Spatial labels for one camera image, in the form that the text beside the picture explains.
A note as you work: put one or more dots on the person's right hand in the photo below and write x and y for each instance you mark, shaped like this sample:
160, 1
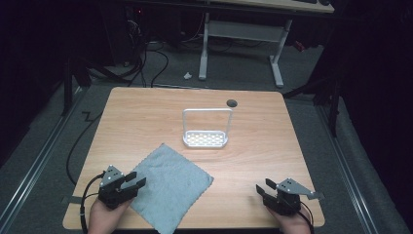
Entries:
293, 224

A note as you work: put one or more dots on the crumpled white paper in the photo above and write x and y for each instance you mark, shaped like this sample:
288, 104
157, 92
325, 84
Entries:
187, 76

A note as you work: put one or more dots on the metal floor rail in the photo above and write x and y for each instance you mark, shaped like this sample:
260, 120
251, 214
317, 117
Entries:
35, 162
350, 175

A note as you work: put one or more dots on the grey tape strip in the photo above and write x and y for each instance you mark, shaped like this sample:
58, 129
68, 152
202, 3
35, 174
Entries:
76, 200

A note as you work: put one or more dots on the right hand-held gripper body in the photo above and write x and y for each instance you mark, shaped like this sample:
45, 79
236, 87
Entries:
285, 200

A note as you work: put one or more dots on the white-framed wooden desk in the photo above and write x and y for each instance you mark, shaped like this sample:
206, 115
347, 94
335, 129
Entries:
243, 31

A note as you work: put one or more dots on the grey cloth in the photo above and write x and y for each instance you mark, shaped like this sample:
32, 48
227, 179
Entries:
172, 188

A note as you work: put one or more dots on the black metal stand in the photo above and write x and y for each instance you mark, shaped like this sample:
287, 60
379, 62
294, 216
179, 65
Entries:
334, 107
67, 87

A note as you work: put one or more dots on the person's left hand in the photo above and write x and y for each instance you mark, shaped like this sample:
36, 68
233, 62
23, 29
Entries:
104, 219

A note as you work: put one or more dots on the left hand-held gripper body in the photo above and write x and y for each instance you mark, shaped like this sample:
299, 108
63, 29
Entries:
110, 190

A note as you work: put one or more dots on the black computer tower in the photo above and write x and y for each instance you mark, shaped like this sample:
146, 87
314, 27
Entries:
126, 32

